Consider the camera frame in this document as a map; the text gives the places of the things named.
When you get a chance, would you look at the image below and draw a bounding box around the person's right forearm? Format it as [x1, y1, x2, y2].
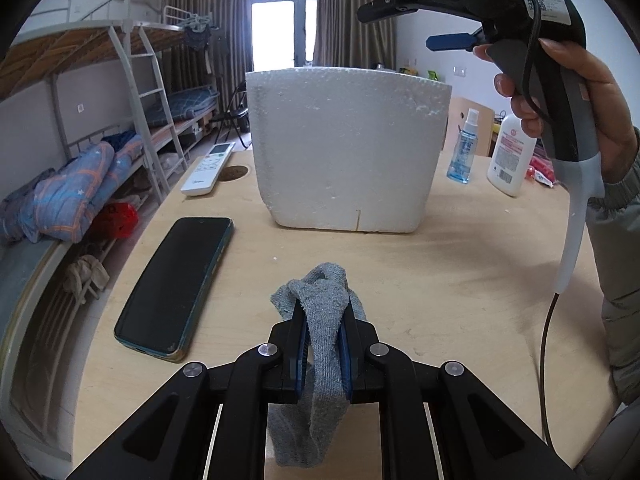
[585, 127, 640, 406]

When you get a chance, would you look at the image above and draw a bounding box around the white foam box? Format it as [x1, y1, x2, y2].
[245, 66, 453, 234]

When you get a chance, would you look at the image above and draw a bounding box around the metal bunk bed with quilt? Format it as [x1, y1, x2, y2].
[0, 0, 166, 441]

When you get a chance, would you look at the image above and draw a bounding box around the grey sock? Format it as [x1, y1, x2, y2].
[270, 261, 368, 467]

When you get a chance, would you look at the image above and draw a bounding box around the dark hanging garment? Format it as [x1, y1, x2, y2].
[182, 22, 213, 53]

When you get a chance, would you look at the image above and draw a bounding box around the white bed ladder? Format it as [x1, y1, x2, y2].
[107, 25, 188, 201]

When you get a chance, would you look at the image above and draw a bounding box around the blue spray bottle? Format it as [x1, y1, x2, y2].
[446, 108, 481, 184]

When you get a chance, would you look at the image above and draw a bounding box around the glass balcony door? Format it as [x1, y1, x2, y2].
[247, 0, 321, 73]

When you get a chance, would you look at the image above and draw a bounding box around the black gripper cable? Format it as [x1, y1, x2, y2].
[540, 287, 560, 453]

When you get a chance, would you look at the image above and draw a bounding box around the wooden smiley face chair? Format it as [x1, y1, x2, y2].
[442, 97, 496, 158]

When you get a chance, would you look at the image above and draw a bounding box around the blue patterned quilt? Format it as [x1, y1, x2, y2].
[0, 130, 146, 243]

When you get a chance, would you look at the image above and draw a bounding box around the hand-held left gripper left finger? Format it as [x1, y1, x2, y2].
[65, 305, 308, 480]

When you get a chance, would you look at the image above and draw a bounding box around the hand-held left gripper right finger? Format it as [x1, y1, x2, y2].
[340, 295, 576, 480]

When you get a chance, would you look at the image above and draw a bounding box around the white lotion bottle red pump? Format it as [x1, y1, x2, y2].
[487, 112, 537, 198]

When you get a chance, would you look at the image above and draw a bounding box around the person's right hand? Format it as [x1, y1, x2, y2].
[472, 39, 640, 182]

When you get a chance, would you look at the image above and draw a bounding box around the red plastic bag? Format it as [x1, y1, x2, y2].
[90, 202, 139, 243]

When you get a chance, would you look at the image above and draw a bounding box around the black smartphone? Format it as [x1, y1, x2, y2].
[114, 217, 235, 363]

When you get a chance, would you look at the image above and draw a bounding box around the black folding chair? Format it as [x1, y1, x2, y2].
[212, 85, 253, 148]

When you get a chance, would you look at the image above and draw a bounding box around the large red snack packet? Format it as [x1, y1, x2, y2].
[529, 154, 557, 188]

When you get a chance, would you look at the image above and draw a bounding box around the white remote control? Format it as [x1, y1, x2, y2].
[180, 142, 236, 197]

